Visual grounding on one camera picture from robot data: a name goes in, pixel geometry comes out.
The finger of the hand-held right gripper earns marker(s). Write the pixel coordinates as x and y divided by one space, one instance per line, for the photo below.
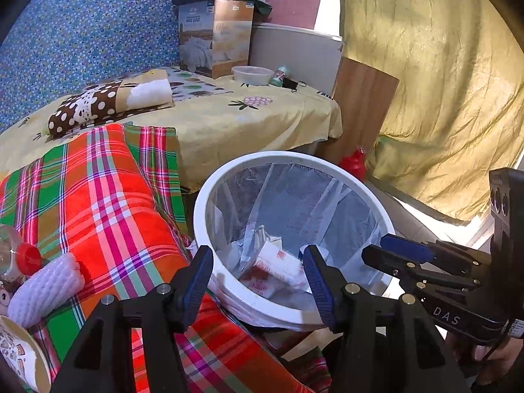
409 247
389 260

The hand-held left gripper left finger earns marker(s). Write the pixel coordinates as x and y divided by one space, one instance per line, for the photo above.
198 282

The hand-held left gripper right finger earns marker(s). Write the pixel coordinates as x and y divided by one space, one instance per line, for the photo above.
319 290

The white round waste bin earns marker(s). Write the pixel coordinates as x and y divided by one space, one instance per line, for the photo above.
229 294

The white foam fruit net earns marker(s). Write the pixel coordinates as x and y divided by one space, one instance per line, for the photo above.
45 290

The clear bottle with red cap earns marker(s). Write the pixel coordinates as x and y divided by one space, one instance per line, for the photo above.
28 258

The person's right hand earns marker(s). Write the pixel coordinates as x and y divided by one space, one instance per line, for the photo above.
511 358

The white red-printed paper cup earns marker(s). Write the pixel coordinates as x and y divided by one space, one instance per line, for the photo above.
274 264

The red detergent bottle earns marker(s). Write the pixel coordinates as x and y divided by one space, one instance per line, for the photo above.
354 166

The clear plastic bin liner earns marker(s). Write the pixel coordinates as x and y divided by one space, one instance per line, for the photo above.
286 196

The red green plaid blanket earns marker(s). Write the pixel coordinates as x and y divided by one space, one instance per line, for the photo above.
102 196

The wooden board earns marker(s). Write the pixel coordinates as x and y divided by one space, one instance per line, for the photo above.
360 102

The yellow pineapple print bedsheet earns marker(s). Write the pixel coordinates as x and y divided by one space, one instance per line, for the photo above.
245 131

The yellow curtain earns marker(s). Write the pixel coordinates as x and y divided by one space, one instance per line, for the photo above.
430 69

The cloth with round prints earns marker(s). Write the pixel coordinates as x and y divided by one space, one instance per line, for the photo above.
196 84

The black face mask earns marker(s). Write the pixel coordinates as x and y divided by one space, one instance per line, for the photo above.
291 83

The brown polka dot pillow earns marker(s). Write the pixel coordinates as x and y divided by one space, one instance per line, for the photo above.
90 108

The clear plastic bowl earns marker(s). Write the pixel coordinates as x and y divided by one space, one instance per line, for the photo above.
251 75

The small green bottle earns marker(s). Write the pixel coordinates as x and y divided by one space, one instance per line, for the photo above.
279 75

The white cabinet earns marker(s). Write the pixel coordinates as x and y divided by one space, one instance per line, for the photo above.
294 49

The cardboard quilt box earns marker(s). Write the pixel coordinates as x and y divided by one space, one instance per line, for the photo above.
229 37

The blue floral headboard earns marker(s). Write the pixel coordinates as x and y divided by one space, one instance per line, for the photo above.
102 28

